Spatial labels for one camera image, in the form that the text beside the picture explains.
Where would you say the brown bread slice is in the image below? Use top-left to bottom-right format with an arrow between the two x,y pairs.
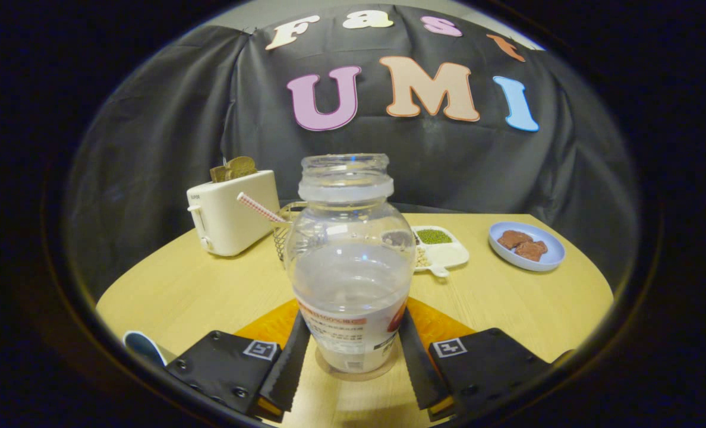
210,156 -> 258,183

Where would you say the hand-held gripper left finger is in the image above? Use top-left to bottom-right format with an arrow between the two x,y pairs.
166,309 -> 312,424

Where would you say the white divided bean dish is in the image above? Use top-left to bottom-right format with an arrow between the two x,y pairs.
411,226 -> 470,278

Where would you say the brown food piece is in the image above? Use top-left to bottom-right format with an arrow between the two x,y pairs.
515,240 -> 549,262
497,230 -> 534,250

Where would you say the red striped straw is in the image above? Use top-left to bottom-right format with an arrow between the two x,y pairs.
237,192 -> 286,224

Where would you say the pale green cup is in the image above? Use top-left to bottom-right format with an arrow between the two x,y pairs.
123,331 -> 168,367

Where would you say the white toaster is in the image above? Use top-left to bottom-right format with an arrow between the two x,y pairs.
187,170 -> 281,257

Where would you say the wooden table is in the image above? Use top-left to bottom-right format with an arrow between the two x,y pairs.
96,213 -> 615,428

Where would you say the small blue plate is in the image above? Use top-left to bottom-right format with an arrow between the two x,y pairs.
488,221 -> 566,272

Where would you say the metal wire basket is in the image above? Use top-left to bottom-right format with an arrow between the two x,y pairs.
272,202 -> 309,262

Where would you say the clear plastic juice bottle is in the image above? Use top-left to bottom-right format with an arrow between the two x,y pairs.
285,153 -> 417,375

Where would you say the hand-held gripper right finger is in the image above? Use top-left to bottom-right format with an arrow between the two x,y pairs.
398,308 -> 573,423

